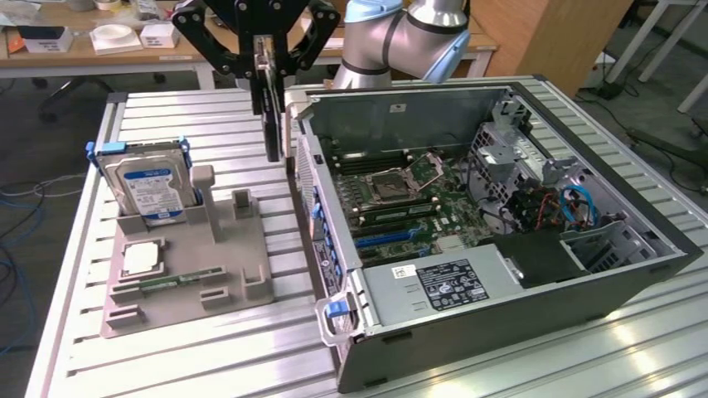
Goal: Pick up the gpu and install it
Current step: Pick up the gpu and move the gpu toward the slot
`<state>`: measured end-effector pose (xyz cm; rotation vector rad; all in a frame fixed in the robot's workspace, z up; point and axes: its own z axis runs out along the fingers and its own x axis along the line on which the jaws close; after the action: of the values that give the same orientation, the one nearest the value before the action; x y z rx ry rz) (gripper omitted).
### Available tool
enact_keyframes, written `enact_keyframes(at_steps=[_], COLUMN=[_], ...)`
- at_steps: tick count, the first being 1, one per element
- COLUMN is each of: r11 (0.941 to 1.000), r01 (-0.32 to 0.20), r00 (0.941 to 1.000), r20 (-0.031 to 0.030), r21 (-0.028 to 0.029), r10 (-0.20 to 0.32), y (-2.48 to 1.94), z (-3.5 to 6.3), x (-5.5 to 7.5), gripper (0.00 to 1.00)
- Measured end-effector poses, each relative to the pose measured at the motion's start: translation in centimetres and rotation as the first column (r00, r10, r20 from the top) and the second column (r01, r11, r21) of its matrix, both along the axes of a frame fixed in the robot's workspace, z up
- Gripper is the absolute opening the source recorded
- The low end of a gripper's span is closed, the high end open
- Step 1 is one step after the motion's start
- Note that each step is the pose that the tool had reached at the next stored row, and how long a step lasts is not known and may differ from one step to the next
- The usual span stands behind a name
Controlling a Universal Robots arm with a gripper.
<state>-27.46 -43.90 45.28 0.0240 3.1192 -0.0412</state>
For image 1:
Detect graphics card with black fan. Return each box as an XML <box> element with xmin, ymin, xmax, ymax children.
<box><xmin>251</xmin><ymin>35</ymin><xmax>288</xmax><ymax>163</ymax></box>

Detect white labelled carton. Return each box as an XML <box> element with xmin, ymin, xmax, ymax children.
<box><xmin>139</xmin><ymin>22</ymin><xmax>182</xmax><ymax>49</ymax></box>

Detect white round holder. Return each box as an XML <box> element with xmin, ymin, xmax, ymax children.
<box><xmin>90</xmin><ymin>23</ymin><xmax>146</xmax><ymax>56</ymax></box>

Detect white box dark lid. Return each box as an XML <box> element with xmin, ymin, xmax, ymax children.
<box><xmin>16</xmin><ymin>26</ymin><xmax>75</xmax><ymax>54</ymax></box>

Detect hard disk in blue carrier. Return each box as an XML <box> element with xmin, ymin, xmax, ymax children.
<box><xmin>86</xmin><ymin>135</ymin><xmax>195</xmax><ymax>229</ymax></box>

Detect metal socket cover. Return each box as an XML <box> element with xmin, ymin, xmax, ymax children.
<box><xmin>406</xmin><ymin>151</ymin><xmax>450</xmax><ymax>191</ymax></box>

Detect dark RAM stick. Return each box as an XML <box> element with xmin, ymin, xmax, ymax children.
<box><xmin>359</xmin><ymin>201</ymin><xmax>439</xmax><ymax>226</ymax></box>

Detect wooden cabinet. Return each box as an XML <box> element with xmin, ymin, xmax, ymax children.
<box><xmin>480</xmin><ymin>0</ymin><xmax>635</xmax><ymax>99</ymax></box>

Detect perforated metal drive cage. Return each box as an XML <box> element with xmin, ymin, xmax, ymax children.
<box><xmin>467</xmin><ymin>93</ymin><xmax>582</xmax><ymax>208</ymax></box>

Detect grey plastic parts rack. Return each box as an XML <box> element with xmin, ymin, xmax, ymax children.
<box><xmin>99</xmin><ymin>163</ymin><xmax>276</xmax><ymax>340</ymax></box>

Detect blue expansion slot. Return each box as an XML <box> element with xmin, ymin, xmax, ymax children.
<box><xmin>352</xmin><ymin>226</ymin><xmax>426</xmax><ymax>250</ymax></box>

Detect silver CPU chip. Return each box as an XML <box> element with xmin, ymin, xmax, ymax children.
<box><xmin>122</xmin><ymin>244</ymin><xmax>164</xmax><ymax>274</ymax></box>

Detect green RAM stick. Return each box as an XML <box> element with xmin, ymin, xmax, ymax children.
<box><xmin>138</xmin><ymin>271</ymin><xmax>215</xmax><ymax>292</ymax></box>

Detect black floor box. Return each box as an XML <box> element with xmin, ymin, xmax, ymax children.
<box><xmin>596</xmin><ymin>81</ymin><xmax>627</xmax><ymax>101</ymax></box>

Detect silver power supply unit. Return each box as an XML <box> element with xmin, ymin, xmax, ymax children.
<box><xmin>359</xmin><ymin>242</ymin><xmax>524</xmax><ymax>327</ymax></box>

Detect metal disk bay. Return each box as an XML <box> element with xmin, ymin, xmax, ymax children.
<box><xmin>558</xmin><ymin>213</ymin><xmax>679</xmax><ymax>274</ymax></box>

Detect open black PC case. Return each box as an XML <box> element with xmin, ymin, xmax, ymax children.
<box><xmin>282</xmin><ymin>80</ymin><xmax>706</xmax><ymax>395</ymax></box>

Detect wooden desk white frame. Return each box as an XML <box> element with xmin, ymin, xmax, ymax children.
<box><xmin>198</xmin><ymin>12</ymin><xmax>499</xmax><ymax>80</ymax></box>
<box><xmin>0</xmin><ymin>0</ymin><xmax>218</xmax><ymax>90</ymax></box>

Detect white floor cable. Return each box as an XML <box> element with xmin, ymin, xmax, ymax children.
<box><xmin>0</xmin><ymin>172</ymin><xmax>88</xmax><ymax>198</ymax></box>

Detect white table frame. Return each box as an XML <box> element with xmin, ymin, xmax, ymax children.
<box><xmin>606</xmin><ymin>0</ymin><xmax>708</xmax><ymax>114</ymax></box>

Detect orange and black wires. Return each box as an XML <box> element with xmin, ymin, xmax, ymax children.
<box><xmin>506</xmin><ymin>188</ymin><xmax>558</xmax><ymax>233</ymax></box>

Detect blue wire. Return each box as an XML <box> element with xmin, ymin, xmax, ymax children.
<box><xmin>558</xmin><ymin>185</ymin><xmax>600</xmax><ymax>228</ymax></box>

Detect blue floor cable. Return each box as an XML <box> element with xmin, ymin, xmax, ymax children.
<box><xmin>0</xmin><ymin>197</ymin><xmax>47</xmax><ymax>357</ymax></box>

